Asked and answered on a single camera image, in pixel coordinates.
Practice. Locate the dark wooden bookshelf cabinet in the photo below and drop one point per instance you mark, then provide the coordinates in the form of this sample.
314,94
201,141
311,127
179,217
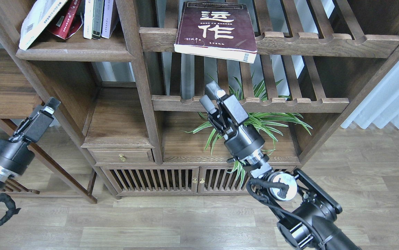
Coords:
112,92

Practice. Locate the red leaning book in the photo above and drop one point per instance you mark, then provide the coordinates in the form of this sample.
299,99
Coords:
67,21

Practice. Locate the maroon book white characters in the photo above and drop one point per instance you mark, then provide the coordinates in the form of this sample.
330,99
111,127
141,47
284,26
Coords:
216,29

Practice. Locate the brass drawer knob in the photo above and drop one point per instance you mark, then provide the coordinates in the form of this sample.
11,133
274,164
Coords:
122,158

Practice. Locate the lavender spine book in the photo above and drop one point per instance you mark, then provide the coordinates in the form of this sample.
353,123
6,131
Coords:
110,18

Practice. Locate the white pleated curtain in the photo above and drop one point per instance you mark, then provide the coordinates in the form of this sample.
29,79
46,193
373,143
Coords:
381,106

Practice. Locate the wooden side table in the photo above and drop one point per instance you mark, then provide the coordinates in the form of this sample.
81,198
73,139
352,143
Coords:
17,101

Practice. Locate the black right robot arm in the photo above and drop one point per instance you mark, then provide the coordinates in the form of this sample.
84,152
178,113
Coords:
306,213

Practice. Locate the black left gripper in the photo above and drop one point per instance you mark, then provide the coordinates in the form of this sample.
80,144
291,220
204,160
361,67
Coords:
14,153

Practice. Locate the left slatted cabinet door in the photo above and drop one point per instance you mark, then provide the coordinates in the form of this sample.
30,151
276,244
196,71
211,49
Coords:
153,181

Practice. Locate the white spine book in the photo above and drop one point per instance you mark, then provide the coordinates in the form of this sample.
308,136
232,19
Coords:
88,19

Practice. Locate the green spider plant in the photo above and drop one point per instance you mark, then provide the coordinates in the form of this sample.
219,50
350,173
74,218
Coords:
262,121

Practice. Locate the slatted cabinet door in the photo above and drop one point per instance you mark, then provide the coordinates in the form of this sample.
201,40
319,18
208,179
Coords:
153,181
216,180

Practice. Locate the dark green spine book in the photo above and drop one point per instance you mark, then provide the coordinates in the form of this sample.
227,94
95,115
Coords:
98,10

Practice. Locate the right slatted cabinet door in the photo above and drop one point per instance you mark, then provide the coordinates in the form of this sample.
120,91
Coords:
216,180

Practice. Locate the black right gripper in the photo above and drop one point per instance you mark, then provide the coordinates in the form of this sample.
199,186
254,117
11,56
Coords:
243,142

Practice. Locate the yellow green cover book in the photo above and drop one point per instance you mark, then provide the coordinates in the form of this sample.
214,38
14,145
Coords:
41,13

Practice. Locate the small wooden drawer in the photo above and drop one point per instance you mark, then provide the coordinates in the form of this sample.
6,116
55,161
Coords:
115,155

